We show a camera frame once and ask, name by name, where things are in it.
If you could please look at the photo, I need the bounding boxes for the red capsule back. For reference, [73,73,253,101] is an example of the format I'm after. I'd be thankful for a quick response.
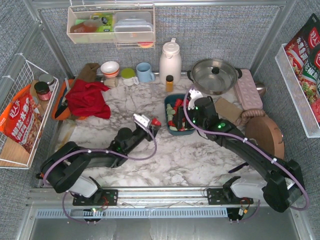
[151,118,162,126]

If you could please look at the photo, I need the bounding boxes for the cork mat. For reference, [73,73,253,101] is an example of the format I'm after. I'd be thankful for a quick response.
[214,97,243,124]

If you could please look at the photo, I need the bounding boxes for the red capsule cluster front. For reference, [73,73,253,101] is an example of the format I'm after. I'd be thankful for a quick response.
[168,120,175,127]

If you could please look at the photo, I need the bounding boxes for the teal storage basket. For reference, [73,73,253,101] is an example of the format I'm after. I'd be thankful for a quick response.
[164,93,195,137]

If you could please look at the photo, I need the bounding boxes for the green capsule cluster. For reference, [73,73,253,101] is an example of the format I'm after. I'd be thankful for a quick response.
[167,114,174,121]

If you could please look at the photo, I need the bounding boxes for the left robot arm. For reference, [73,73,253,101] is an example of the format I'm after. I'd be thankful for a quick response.
[40,118,162,199]

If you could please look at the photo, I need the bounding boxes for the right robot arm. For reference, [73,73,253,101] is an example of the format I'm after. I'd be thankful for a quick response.
[182,93,310,213]

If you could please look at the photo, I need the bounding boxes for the steel pot with lid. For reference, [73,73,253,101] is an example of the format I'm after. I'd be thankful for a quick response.
[187,58,243,96]

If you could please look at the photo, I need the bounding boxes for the pink egg tray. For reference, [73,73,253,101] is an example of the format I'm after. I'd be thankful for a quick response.
[234,68,263,111]

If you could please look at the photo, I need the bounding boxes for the orange spice bottle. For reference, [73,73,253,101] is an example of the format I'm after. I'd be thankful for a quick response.
[165,75,174,92]

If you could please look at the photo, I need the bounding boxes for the glass spice jar lying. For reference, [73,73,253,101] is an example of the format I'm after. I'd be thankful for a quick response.
[103,77,119,88]

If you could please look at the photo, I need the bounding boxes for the blue mug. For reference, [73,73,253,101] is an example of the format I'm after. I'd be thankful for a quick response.
[136,62,156,83]

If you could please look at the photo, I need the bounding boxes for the green lid white cup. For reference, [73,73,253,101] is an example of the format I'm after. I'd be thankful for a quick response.
[120,68,139,87]

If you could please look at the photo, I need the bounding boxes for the round wooden board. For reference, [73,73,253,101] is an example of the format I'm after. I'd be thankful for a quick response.
[245,116,285,160]

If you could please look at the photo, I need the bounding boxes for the white thermos jug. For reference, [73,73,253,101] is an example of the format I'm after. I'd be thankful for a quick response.
[159,38,182,85]

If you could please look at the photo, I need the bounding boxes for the red cloth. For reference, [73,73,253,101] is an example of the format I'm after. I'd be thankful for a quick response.
[65,79,111,119]

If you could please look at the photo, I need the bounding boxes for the white orange bowl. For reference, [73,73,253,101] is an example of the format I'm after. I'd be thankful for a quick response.
[100,61,120,78]

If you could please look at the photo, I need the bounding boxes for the brown cloth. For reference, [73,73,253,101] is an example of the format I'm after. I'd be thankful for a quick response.
[77,63,100,83]

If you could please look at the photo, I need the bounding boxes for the orange tray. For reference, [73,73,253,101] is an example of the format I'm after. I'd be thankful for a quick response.
[51,79,75,121]

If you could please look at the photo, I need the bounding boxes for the silver lid jar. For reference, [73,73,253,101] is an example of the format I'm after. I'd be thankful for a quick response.
[39,73,55,92]

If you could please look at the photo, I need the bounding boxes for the dark lid jar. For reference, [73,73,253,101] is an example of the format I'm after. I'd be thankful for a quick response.
[34,81,52,101]

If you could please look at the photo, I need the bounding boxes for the clear plastic containers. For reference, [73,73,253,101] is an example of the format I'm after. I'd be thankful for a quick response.
[113,11,154,43]

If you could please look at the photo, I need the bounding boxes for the right white rack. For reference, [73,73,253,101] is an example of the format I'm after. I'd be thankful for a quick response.
[274,43,320,138]

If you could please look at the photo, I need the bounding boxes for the red snack bags right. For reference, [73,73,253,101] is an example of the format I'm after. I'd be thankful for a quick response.
[284,13,320,123]

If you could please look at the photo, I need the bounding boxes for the red snack bag left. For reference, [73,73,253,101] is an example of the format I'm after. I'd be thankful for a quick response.
[0,84,43,154]

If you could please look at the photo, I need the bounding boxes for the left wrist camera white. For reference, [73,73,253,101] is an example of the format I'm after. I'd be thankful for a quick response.
[133,113,151,129]

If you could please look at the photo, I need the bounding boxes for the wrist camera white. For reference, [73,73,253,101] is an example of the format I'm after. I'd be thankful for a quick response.
[187,88,204,110]
[133,113,151,129]

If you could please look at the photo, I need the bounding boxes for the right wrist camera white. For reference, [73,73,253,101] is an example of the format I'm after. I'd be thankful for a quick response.
[187,88,204,110]

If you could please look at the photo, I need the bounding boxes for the wall wire basket top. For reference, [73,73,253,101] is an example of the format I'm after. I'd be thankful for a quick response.
[66,2,156,49]

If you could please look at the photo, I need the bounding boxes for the left wire basket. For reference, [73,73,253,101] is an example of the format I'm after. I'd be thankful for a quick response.
[0,59,60,169]

